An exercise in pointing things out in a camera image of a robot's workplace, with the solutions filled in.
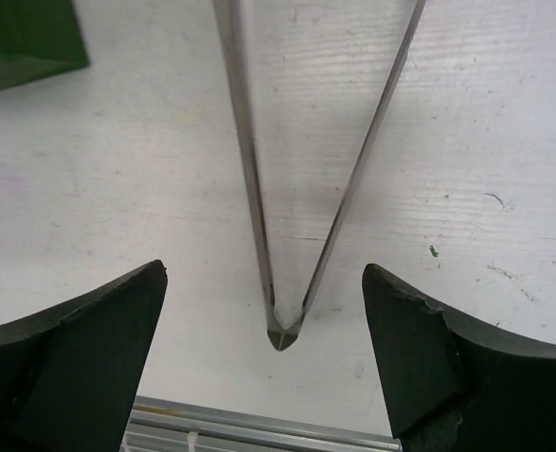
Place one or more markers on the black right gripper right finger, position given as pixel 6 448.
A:
pixel 452 382

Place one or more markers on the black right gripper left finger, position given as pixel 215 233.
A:
pixel 69 374

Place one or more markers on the green paper bag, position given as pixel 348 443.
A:
pixel 39 39

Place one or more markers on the aluminium frame rails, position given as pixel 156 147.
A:
pixel 160 425

